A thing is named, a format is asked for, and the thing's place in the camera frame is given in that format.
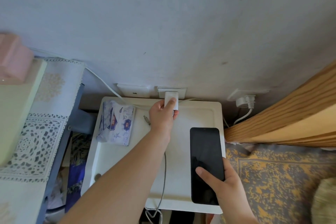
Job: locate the person's right hand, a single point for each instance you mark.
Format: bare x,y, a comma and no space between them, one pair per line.
228,192

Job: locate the person's left hand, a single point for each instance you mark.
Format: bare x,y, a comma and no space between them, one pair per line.
161,121

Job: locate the white charger plug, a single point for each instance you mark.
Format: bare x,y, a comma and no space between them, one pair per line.
169,95

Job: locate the white wall socket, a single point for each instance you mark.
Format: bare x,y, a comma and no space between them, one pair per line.
181,92

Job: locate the black smartphone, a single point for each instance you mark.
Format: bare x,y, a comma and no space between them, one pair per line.
206,153

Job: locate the person's left forearm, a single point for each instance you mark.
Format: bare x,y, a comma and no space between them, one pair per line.
118,187

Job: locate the blue white tissue pack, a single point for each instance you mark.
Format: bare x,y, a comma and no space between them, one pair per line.
116,124

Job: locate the white plastic drawer cabinet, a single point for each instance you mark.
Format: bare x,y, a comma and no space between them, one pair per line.
131,163

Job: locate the black slipper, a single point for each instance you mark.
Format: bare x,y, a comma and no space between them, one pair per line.
182,218

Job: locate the wooden slatted headboard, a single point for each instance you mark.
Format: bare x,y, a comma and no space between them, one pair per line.
288,116

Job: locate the green plaid blanket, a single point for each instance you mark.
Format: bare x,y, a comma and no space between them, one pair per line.
325,202

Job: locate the purple patterned bag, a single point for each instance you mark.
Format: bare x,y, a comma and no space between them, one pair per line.
77,174

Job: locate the blue grey metal desk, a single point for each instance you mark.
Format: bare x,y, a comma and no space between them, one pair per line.
56,168

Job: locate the white lace tablecloth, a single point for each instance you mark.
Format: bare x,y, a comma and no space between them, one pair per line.
42,137

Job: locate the cream pink desk lamp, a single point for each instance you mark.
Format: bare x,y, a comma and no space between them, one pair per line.
15,105

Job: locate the white wall plate small port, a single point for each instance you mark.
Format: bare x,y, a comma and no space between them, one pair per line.
134,90

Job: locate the white wall outlet with plug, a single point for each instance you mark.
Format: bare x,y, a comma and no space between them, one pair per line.
260,92

